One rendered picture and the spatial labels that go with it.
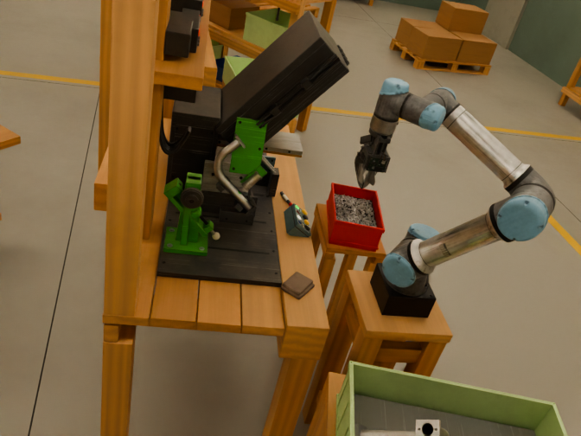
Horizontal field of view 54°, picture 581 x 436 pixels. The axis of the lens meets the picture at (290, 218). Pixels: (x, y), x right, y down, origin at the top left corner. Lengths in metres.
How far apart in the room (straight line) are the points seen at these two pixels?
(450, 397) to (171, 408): 1.33
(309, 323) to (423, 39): 6.45
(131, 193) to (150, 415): 1.36
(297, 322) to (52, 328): 1.51
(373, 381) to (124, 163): 0.92
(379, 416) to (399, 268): 0.44
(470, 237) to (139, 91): 0.98
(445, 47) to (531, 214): 6.61
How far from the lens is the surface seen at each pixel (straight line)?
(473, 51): 8.40
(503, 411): 1.87
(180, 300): 1.85
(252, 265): 1.99
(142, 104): 1.39
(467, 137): 1.73
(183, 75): 1.67
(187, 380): 2.78
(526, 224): 1.60
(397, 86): 1.64
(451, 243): 1.71
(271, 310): 1.87
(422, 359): 2.14
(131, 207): 1.53
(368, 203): 2.58
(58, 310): 3.08
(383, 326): 1.99
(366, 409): 1.73
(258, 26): 4.81
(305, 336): 1.85
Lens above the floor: 2.14
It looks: 33 degrees down
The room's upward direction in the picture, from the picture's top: 14 degrees clockwise
